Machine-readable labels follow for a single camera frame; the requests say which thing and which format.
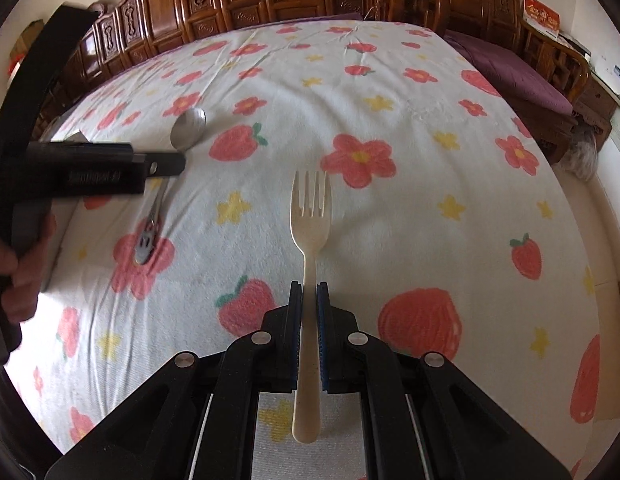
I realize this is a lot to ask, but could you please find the red box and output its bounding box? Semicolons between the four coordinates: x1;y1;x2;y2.
522;0;562;39

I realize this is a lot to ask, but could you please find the strawberry flower tablecloth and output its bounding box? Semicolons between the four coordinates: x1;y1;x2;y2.
5;20;607;480

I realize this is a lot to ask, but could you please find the person's left hand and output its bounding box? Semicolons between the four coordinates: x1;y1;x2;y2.
0;212;58;322

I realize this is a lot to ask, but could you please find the white electronic device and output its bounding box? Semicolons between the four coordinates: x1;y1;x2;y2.
591;54;620;97

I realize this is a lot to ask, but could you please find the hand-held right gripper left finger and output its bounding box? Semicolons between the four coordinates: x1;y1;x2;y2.
45;282;304;480

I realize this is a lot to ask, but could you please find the wooden side table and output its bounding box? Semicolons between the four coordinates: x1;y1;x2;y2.
571;72;619;137

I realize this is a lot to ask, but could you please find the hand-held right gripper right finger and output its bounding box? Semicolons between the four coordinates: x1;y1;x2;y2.
317;283;573;480

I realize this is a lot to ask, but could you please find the wooden armchair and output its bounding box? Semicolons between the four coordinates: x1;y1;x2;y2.
365;0;452;37

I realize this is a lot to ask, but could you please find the purple bed mat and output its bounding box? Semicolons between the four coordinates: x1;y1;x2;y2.
442;29;575;116

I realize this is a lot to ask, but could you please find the plastic bag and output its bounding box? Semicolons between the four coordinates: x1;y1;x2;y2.
564;129;599;182

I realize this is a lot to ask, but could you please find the straight cream fork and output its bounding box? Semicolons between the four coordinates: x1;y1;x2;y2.
289;170;333;445

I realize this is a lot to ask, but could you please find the stack of white papers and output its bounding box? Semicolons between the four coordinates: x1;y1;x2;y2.
559;30;592;57

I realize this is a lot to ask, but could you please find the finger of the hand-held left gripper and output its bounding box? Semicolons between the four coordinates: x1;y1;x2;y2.
85;142;187;179

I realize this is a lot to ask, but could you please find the carved wooden side chair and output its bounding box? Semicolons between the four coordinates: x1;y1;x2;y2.
519;20;591;107

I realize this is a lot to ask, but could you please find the metal spoon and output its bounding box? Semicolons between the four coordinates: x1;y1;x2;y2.
132;107;207;267

